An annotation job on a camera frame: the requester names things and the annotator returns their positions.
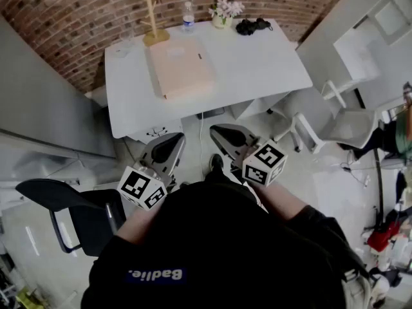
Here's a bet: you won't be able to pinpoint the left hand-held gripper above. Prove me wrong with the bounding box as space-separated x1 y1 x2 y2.
117 133 187 212

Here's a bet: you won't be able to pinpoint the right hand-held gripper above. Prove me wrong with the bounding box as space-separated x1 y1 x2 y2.
209 123 289 187

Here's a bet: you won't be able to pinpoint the pink box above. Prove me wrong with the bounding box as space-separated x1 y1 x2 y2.
144 39 218 101

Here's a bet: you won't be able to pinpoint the beige shoulder bag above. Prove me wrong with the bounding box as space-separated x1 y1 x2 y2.
340 261 375 309

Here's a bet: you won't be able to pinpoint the person's right forearm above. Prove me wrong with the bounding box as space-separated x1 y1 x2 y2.
249 181 307 222

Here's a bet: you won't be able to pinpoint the person's left forearm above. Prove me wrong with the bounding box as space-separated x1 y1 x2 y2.
115 203 162 248

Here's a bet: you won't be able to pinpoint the person's black shoe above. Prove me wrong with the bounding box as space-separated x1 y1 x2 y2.
209 153 225 174

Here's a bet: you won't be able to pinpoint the black chair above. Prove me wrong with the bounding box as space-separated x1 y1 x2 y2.
15 178 127 258

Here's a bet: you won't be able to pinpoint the person's black shirt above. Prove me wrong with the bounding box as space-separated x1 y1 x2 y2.
80 179 371 309

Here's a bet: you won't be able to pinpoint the white swivel chair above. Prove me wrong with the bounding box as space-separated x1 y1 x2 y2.
267 79 378 156

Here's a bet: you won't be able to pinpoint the clear drinking glass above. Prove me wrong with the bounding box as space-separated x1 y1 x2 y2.
115 26 136 59

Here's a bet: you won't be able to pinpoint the grey cabinet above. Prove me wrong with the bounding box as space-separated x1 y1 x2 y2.
0 14 117 205

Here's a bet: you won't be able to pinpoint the wooden tree-shaped rack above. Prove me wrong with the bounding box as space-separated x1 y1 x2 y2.
133 0 171 48

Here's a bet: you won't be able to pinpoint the clear plastic water bottle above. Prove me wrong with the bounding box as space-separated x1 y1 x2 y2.
181 1 196 35

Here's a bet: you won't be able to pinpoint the white potted flowers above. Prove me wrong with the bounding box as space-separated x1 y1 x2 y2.
208 0 246 30

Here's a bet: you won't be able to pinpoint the black pole stand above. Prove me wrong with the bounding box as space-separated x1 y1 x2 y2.
363 145 388 235

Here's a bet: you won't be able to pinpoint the white cabinet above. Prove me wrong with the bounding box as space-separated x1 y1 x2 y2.
295 0 412 109

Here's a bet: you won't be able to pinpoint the red bag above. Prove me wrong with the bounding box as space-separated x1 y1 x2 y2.
366 220 402 253

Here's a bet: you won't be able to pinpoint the yellow-green object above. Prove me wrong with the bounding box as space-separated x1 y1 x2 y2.
15 286 42 309

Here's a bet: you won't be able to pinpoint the black cable bundle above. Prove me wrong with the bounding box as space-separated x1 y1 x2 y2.
235 17 275 37

